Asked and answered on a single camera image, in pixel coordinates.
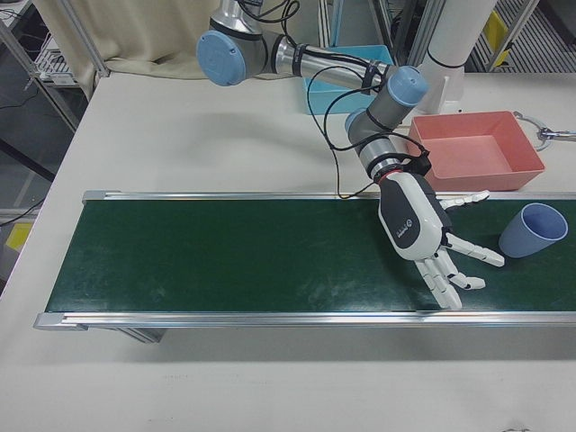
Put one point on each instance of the white dexterous robot hand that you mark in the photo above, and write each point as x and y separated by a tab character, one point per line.
411	216

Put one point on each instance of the light blue plastic cup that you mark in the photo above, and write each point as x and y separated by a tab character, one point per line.
524	240

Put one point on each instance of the grey UR5e robot arm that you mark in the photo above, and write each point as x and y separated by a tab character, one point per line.
288	49

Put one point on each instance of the pink plastic box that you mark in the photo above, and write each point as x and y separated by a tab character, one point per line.
477	153

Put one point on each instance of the blue plastic box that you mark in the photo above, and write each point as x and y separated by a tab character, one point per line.
355	54

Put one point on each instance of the metal reacher grabber tool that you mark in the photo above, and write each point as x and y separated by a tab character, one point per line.
546	132

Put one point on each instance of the metal roller track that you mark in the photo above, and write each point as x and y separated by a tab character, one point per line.
540	36

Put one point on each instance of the beige curtain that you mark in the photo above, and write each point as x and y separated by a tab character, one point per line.
130	40

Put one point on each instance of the slanted aluminium strut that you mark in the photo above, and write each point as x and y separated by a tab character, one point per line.
85	40

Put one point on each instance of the yellow floor label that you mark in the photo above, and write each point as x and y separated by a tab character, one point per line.
20	235

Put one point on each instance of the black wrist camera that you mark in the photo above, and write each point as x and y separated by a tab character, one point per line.
420	159

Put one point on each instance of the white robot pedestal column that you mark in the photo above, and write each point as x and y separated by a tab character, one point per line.
445	36

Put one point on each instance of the aluminium frame rack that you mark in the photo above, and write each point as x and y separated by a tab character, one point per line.
414	31

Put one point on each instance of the green conveyor belt aluminium frame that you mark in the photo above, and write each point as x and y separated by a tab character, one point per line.
225	256

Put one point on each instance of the aluminium frame post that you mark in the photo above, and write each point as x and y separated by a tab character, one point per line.
330	22

